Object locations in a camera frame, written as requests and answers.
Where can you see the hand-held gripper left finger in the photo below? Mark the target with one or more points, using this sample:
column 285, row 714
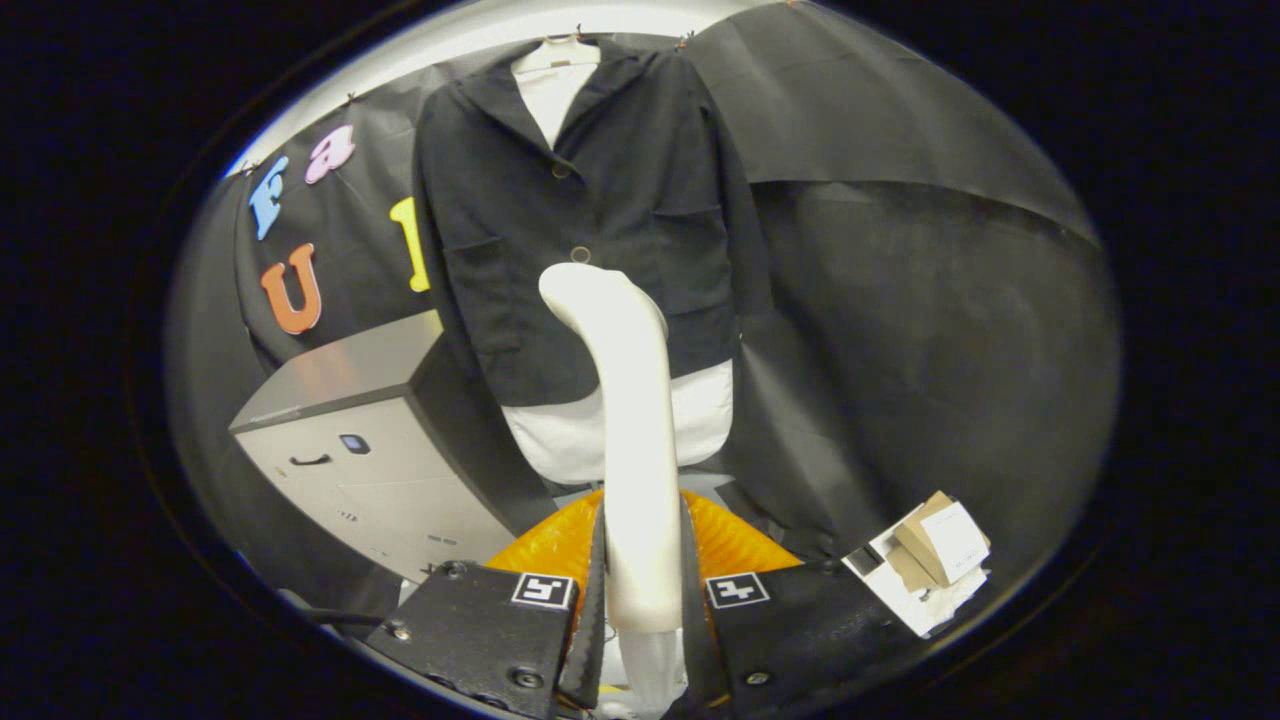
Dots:
column 594, row 650

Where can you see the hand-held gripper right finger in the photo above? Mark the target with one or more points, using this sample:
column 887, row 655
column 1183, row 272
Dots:
column 697, row 650

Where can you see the black blazer jacket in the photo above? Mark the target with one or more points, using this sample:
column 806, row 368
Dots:
column 620, row 200

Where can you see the white mannequin torso form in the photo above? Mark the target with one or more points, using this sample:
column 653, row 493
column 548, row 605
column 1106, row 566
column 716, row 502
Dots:
column 560, row 445

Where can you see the grey cabinet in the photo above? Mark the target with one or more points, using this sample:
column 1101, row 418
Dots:
column 380, row 470

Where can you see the black backdrop cloth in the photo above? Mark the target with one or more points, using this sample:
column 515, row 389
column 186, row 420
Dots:
column 950, row 300

